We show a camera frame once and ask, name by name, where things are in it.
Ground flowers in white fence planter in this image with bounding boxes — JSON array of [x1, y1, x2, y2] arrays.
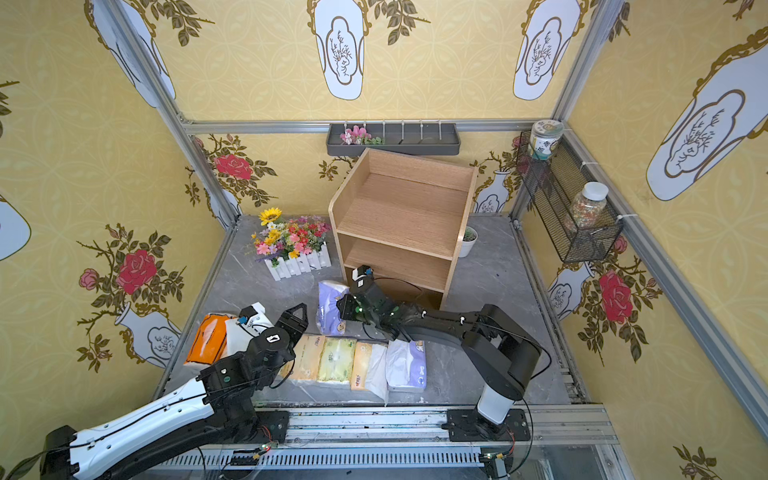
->
[[252, 207, 332, 281]]

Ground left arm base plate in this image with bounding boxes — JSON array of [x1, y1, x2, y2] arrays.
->
[[252, 410, 290, 444]]

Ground small pink flower plant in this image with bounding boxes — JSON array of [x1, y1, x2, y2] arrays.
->
[[339, 125, 383, 145]]

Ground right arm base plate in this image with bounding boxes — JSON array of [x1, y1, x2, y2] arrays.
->
[[441, 409, 531, 442]]

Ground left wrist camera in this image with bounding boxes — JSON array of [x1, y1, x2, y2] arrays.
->
[[238, 302, 272, 329]]

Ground wooden three-tier shelf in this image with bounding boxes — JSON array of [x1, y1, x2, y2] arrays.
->
[[328, 149, 478, 309]]

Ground aluminium front rail frame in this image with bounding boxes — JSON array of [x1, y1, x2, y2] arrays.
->
[[141, 403, 634, 479]]

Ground purple tissue pack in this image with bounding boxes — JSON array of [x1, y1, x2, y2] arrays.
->
[[316, 280, 349, 336], [386, 340, 427, 392]]

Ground black wire wall basket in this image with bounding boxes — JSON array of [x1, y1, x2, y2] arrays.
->
[[523, 140, 623, 263]]

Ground beige orange tissue pack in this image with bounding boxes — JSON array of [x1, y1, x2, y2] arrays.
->
[[279, 335, 326, 382]]

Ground grey wall tray shelf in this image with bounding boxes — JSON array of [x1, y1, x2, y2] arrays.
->
[[326, 120, 461, 157]]

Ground pale orange tissue pack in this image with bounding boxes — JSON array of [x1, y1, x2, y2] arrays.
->
[[350, 342, 389, 402]]

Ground yellow green tissue pack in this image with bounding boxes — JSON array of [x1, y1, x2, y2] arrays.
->
[[317, 337, 357, 385]]

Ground white lidded patterned jar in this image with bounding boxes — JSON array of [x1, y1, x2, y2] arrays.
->
[[528, 119, 565, 161]]

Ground small white potted plant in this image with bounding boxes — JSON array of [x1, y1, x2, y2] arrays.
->
[[459, 226, 478, 258]]

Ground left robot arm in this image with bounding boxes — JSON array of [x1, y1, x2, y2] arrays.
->
[[40, 303, 308, 479]]

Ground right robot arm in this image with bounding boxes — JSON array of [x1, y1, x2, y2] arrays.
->
[[336, 278, 544, 426]]

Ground clear jar with snacks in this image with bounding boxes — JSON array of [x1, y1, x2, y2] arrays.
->
[[565, 182, 609, 232]]

